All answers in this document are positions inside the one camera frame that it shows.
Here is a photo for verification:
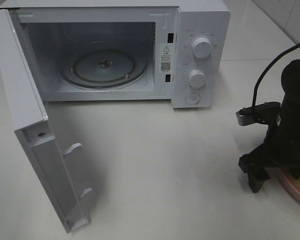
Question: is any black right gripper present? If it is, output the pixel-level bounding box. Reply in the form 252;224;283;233
238;99;300;193

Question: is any pink round plate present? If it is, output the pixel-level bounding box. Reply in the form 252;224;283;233
274;168;300;204

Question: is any round door release button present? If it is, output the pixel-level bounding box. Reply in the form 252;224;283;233
185;92;201;105

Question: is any white microwave door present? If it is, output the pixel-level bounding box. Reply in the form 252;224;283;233
0;9;95;233

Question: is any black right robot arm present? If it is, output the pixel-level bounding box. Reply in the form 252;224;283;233
236;59;300;193

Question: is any lower white timer knob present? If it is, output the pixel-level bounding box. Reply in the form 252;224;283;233
188;69;206;88

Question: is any upper white power knob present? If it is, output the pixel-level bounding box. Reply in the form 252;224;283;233
191;35;212;59

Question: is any white microwave oven body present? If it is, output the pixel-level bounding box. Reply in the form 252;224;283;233
0;0;231;108

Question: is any white warning label sticker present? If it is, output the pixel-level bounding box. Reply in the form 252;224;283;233
159;44;172;73

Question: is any glass microwave turntable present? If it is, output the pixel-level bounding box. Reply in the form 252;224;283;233
58;41;153;89

